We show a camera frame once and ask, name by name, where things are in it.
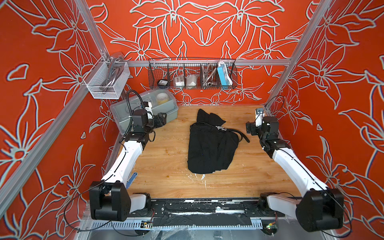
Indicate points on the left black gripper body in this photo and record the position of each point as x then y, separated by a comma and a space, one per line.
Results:
158, 121

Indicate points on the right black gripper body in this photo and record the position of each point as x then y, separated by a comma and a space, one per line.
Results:
253, 130

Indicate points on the black leather belt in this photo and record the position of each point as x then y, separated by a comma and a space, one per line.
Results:
220, 128

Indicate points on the black trousers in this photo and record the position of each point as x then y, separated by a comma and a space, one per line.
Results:
210, 150

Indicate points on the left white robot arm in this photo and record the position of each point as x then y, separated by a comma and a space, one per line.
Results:
109, 199

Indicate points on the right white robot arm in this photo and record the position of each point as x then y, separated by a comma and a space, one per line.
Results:
320, 208

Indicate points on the white power adapter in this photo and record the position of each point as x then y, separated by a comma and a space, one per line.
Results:
179, 81

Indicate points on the blue white work glove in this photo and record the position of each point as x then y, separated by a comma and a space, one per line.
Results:
131, 179

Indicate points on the metal tongs in basket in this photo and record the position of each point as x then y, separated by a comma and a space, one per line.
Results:
209, 76

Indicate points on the metal utensils in white basket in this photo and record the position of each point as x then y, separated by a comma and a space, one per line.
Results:
113, 73

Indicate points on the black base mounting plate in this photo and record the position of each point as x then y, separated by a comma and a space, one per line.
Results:
205, 211

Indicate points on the black wire wall basket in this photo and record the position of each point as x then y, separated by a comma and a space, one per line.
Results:
193, 73

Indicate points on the white wire basket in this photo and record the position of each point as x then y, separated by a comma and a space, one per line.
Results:
98, 75

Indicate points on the white perforated cable duct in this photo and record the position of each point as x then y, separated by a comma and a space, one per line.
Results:
139, 224

